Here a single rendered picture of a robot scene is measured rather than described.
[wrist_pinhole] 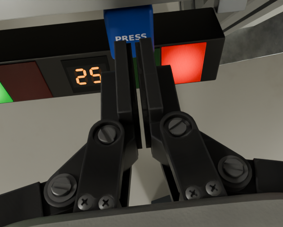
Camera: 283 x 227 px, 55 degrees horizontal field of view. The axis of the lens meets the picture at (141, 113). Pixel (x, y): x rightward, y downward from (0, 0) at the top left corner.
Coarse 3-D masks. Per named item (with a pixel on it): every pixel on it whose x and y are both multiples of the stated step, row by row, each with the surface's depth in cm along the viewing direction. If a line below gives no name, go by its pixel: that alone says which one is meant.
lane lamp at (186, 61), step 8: (168, 48) 17; (176, 48) 18; (184, 48) 18; (192, 48) 18; (200, 48) 18; (168, 56) 18; (176, 56) 18; (184, 56) 18; (192, 56) 18; (200, 56) 18; (168, 64) 19; (176, 64) 19; (184, 64) 19; (192, 64) 19; (200, 64) 19; (176, 72) 19; (184, 72) 19; (192, 72) 19; (200, 72) 20; (176, 80) 20; (184, 80) 20; (192, 80) 20; (200, 80) 20
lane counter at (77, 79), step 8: (104, 56) 18; (64, 64) 18; (72, 64) 18; (80, 64) 18; (88, 64) 18; (96, 64) 18; (104, 64) 18; (72, 72) 18; (80, 72) 18; (88, 72) 19; (96, 72) 19; (72, 80) 19; (80, 80) 19; (88, 80) 19; (96, 80) 19; (72, 88) 20; (80, 88) 20; (88, 88) 20; (96, 88) 20
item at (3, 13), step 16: (0, 0) 11; (16, 0) 11; (32, 0) 11; (48, 0) 11; (64, 0) 11; (80, 0) 11; (96, 0) 11; (112, 0) 11; (128, 0) 11; (144, 0) 11; (160, 0) 11; (176, 0) 11; (0, 16) 11; (16, 16) 11; (32, 16) 11
